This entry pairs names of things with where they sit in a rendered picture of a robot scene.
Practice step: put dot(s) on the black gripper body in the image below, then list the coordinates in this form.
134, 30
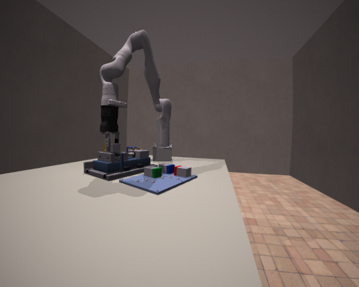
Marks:
109, 112

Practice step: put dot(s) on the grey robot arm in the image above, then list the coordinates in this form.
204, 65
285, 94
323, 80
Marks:
136, 41

